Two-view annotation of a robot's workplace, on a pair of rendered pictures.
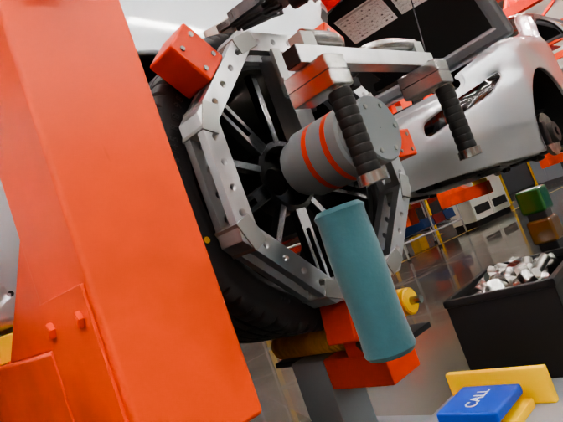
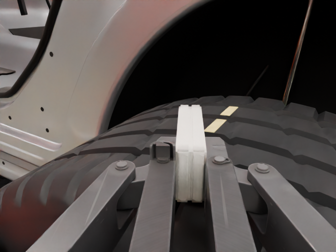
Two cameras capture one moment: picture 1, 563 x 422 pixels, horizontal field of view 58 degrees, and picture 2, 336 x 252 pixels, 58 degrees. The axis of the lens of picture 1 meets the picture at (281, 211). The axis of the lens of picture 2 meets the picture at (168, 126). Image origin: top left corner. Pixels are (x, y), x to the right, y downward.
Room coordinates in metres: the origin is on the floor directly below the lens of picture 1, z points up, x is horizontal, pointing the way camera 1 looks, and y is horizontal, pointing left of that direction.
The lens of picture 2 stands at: (1.02, -0.16, 1.28)
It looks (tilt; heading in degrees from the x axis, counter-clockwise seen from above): 24 degrees down; 73
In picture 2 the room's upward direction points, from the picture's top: 3 degrees clockwise
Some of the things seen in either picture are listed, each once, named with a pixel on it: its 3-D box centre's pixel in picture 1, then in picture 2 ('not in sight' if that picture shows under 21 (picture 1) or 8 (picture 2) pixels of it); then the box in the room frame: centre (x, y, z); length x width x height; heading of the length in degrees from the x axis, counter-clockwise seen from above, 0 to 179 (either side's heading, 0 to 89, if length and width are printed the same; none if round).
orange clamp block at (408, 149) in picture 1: (392, 147); not in sight; (1.26, -0.31, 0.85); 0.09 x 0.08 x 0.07; 135
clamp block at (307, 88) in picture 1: (317, 81); not in sight; (0.77, -0.12, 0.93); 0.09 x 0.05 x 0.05; 45
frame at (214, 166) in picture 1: (312, 162); not in sight; (1.04, -0.09, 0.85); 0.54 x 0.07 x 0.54; 135
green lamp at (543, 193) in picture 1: (534, 200); not in sight; (0.84, -0.39, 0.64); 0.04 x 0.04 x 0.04; 45
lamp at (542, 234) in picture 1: (545, 229); not in sight; (0.84, -0.39, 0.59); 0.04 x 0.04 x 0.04; 45
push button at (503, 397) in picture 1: (481, 408); not in sight; (0.57, -0.13, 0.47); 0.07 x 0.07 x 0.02; 45
